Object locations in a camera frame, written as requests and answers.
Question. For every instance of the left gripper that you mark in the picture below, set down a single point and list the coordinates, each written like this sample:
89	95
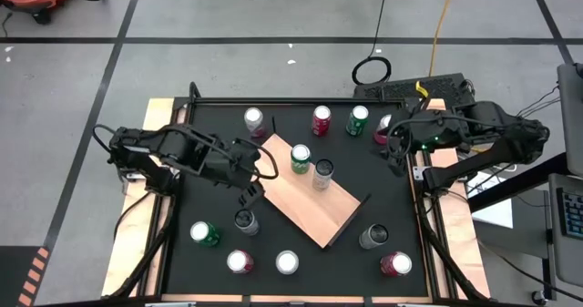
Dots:
239	163

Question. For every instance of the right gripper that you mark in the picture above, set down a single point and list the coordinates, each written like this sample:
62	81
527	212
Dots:
414	131

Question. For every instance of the silver Celsius Peach Vibe can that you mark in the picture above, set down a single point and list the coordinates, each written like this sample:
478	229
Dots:
373	236
323	174
246	221

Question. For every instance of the green Sprite can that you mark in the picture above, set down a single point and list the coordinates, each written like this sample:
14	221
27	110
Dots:
205	233
300	159
357	120

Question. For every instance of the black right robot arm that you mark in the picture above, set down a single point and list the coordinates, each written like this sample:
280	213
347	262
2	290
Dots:
501	131

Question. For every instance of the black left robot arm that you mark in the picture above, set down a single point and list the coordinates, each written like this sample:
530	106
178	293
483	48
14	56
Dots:
182	150

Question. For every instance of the pink white Spindrift can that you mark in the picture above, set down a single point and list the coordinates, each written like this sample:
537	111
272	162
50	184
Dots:
287	262
253	120
381	131

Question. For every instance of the black computer case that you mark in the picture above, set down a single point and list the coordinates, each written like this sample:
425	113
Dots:
412	88

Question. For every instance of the white paper sheet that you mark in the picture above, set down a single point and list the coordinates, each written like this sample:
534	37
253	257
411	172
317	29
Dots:
492	209

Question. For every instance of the black desk beam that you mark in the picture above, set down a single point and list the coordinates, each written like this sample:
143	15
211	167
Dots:
514	184

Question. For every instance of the black keyboard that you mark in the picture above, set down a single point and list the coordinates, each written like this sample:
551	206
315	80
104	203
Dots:
571	213

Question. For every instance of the grey monitor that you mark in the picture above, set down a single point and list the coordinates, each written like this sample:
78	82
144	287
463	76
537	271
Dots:
571	111

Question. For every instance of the grey desk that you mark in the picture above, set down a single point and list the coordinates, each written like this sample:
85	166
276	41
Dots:
562	261

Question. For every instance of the black hazard-striped floor mat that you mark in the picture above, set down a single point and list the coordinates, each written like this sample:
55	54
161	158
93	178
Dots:
13	270

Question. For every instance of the wooden shelf black metal frame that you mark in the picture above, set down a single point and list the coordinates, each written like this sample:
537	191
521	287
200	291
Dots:
309	207

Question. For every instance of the black aluminium table frame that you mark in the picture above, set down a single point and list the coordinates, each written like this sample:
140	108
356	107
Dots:
296	101

